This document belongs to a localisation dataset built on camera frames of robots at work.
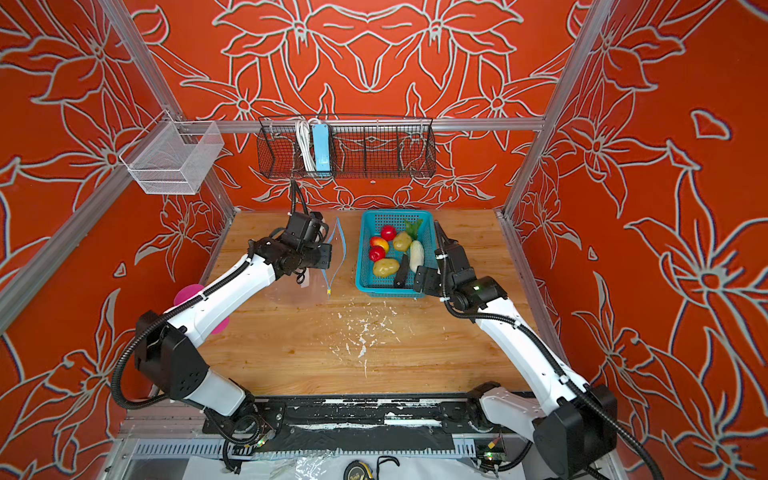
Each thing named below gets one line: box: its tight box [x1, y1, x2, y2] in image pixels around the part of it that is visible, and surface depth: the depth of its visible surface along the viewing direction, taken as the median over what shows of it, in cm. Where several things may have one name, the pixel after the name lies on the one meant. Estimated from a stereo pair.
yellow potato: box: [373, 258, 400, 277], surface depth 99 cm
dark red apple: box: [380, 224, 397, 242], surface depth 109 cm
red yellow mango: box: [370, 236, 389, 252], surface depth 107 cm
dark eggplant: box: [394, 254, 409, 288], surface depth 100 cm
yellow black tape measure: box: [343, 460, 374, 480], surface depth 66 cm
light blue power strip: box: [312, 124, 331, 176], surface depth 92 cm
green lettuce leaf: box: [405, 218, 423, 241], surface depth 109 cm
